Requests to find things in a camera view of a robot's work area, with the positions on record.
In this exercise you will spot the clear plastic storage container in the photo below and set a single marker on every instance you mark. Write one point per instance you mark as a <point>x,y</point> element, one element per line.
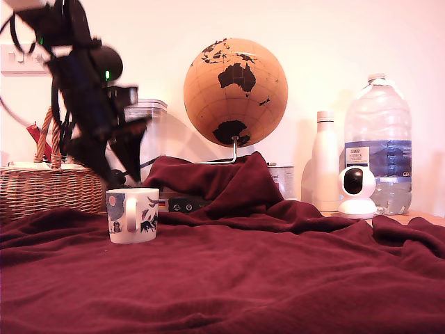
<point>153,139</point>

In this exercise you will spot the black round knob tool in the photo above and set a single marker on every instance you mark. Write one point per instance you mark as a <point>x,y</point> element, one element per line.
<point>121,176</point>

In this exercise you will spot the box with flag print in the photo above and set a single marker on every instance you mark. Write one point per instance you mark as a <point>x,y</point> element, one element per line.
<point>162,206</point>

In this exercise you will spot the red packet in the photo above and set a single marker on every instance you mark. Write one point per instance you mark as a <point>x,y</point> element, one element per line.
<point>33,132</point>

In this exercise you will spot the white mug with blue animals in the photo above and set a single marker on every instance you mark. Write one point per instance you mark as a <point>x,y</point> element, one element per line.
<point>116,215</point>

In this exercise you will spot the white paper sheet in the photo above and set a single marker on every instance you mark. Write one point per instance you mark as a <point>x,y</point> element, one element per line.
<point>28,165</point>

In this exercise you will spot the black box with white icons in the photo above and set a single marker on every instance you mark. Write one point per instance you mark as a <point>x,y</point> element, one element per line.
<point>180,207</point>

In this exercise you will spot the cork globe on metal stand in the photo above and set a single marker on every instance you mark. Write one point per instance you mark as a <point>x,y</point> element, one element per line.
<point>236,104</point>

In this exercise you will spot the dark red fleece blanket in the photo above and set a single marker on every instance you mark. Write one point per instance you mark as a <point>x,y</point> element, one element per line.
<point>222,278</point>

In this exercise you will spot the metal tin can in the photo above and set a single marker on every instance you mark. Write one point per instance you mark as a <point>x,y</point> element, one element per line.
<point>285,181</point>

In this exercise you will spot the white insulated bottle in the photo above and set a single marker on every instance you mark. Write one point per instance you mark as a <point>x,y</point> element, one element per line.
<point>324,167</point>

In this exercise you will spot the large clear water bottle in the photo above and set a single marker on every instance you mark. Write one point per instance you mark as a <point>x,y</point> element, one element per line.
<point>378,121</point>

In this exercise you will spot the pale grey camera box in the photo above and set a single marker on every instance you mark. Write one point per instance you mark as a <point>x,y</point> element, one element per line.
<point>127,95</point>

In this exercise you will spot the white wall light switch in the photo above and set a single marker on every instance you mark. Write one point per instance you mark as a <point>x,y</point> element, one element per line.
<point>10,66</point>

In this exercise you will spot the small white round camera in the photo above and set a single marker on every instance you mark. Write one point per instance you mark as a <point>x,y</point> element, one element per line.
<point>357,208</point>

